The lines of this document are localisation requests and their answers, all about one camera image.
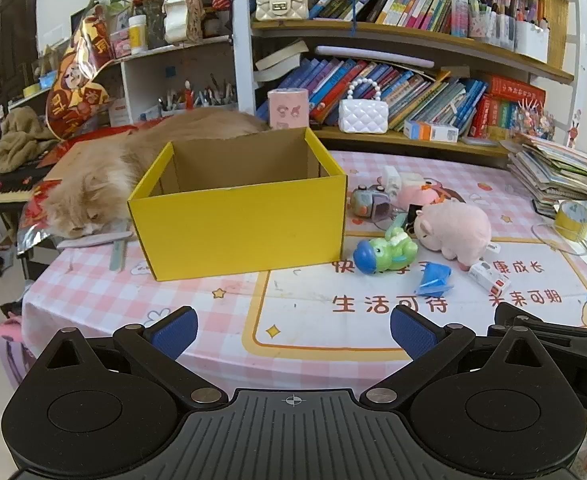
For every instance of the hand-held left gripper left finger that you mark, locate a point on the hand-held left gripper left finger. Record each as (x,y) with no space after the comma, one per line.
(176,332)

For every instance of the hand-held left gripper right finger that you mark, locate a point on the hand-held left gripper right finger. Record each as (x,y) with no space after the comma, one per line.
(413,332)

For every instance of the green frog toy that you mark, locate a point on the green frog toy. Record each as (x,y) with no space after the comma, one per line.
(383,255)

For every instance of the small white printed box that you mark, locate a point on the small white printed box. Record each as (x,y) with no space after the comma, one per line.
(488,277)

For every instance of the pink plush pig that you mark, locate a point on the pink plush pig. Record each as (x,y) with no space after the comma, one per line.
(456,230)

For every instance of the yellow cardboard box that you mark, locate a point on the yellow cardboard box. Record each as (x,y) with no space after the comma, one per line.
(238,230)

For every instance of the pink checked printed tablecloth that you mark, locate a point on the pink checked printed tablecloth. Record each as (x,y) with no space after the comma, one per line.
(323,325)

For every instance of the grey green stick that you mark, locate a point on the grey green stick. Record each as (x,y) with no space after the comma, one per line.
(117,260)

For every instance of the yellow tape roll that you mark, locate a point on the yellow tape roll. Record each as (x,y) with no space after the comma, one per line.
(571,220)

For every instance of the black binder clip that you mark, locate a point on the black binder clip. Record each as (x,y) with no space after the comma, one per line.
(414,217)

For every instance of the grey flat strip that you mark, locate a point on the grey flat strip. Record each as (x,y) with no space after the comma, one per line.
(83,241)

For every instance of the stack of booklets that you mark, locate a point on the stack of booklets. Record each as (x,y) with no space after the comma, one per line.
(558,170)

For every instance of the cream plastic block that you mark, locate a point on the cream plastic block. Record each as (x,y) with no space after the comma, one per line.
(412,179)

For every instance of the white charger cube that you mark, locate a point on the white charger cube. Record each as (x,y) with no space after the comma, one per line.
(392,179)

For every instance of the pink bag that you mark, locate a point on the pink bag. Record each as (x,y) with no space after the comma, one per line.
(13,355)

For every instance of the ginger long-haired cat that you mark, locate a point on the ginger long-haired cat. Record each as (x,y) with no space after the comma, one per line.
(123,165)

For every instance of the red silver foil bag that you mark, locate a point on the red silver foil bag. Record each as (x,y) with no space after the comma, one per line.
(36,215)

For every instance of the brown cardboard sheet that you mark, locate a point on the brown cardboard sheet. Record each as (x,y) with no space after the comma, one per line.
(71,160)

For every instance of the orange white medicine box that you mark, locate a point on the orange white medicine box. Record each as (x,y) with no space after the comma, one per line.
(431,131)

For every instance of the colourful paper ornament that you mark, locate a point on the colourful paper ornament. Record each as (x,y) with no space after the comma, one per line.
(536,120)

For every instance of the red paper sheet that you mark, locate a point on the red paper sheet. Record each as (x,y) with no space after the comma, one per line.
(98,135)

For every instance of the black electric keyboard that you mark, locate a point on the black electric keyboard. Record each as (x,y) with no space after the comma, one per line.
(13,185)

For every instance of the white quilted purse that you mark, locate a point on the white quilted purse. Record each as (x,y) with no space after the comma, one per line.
(363,115)

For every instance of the red boxed book set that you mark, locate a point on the red boxed book set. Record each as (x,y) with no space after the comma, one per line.
(516,92)

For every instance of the pen holders with pens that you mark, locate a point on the pen holders with pens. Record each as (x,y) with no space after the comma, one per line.
(203,97)

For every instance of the small red figurine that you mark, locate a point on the small red figurine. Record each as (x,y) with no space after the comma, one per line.
(189,96)

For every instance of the row of blue books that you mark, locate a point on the row of blue books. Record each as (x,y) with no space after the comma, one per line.
(408,92)

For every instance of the pink cylindrical box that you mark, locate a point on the pink cylindrical box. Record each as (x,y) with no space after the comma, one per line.
(288,110)

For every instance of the brown plush cloth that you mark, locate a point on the brown plush cloth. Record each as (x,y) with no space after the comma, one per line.
(18,135)

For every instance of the red gold foil balloon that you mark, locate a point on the red gold foil balloon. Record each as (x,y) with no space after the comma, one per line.
(81,90)

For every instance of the white shelf unit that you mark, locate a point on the white shelf unit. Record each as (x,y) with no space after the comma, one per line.
(173,65)

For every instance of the white pen cups with markers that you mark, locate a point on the white pen cups with markers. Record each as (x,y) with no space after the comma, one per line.
(528,42)

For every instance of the white rolled paper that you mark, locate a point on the white rolled paper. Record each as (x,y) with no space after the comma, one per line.
(373,55)

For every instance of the thick cream-paged books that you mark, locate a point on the thick cream-paged books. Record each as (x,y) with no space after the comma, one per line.
(278,62)

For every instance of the wooden bookshelf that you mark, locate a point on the wooden bookshelf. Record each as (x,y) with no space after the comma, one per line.
(423,40)

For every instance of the small pink box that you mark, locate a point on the small pink box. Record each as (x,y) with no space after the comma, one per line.
(120,45)

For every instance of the white bottle yellow label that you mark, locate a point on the white bottle yellow label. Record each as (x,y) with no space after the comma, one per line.
(137,35)

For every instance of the white paper roll stack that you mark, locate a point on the white paper roll stack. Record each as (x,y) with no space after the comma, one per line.
(178,15)

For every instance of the pastel glitter bottle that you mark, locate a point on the pastel glitter bottle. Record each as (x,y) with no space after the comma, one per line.
(459,10)

